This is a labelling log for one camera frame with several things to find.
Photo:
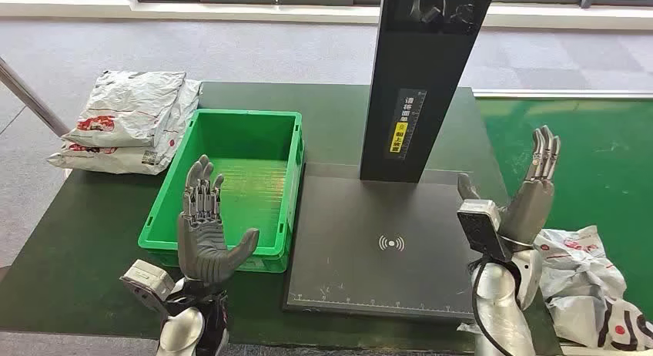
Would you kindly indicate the green plastic crate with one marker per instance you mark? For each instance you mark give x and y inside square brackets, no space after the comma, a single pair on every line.
[245,134]

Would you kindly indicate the yellow and black column label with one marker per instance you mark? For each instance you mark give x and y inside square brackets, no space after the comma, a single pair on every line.
[399,137]

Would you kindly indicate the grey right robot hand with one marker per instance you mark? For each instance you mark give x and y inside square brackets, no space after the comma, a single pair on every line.
[530,205]

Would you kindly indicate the green conveyor belt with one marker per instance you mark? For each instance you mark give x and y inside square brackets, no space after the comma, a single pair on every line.
[602,165]

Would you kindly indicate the white parcel bag red print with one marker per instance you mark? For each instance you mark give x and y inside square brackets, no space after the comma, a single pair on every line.
[127,103]

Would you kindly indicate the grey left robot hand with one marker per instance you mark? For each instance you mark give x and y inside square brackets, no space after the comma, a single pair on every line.
[201,246]

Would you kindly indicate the black scanner column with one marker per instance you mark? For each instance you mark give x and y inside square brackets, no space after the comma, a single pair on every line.
[423,62]

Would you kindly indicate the grey metal pole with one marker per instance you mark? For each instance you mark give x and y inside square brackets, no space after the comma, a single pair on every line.
[30,98]

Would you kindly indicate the black scanner platform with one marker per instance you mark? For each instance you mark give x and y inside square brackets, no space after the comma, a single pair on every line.
[357,251]

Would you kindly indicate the white parcel bag barcode label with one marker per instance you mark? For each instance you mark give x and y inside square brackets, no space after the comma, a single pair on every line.
[112,159]

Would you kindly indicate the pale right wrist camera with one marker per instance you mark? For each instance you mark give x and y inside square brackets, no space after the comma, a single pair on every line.
[482,231]

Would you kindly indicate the white window sill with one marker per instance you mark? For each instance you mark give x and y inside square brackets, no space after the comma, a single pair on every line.
[204,11]

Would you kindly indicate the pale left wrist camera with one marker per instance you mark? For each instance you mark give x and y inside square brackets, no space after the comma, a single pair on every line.
[148,279]

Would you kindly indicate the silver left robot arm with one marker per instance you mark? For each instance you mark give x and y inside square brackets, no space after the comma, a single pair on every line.
[181,333]

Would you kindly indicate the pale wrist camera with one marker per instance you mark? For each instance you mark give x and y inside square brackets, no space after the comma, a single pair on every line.
[148,279]
[482,231]

